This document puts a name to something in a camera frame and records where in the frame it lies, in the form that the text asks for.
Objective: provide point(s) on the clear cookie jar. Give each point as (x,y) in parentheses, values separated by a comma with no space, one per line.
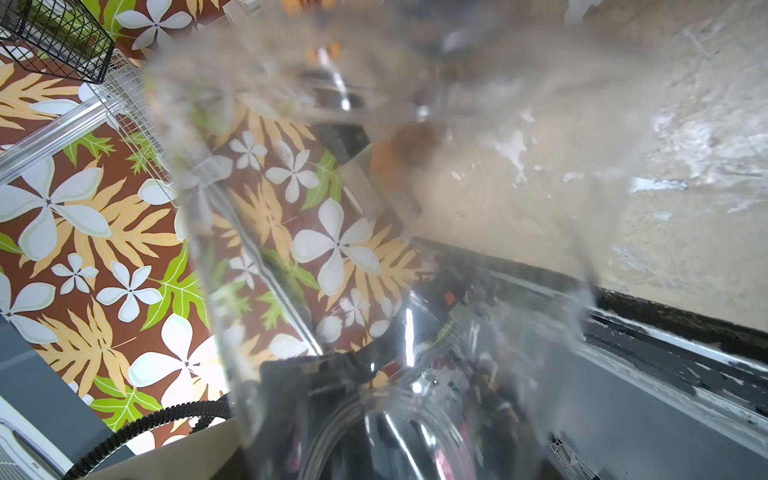
(363,348)
(380,179)

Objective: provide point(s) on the white wire basket left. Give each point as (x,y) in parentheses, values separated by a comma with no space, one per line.
(122,95)

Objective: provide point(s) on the black wire basket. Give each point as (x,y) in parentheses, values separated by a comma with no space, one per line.
(62,39)

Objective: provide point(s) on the clear cookie jar front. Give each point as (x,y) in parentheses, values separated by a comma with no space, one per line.
(380,179)

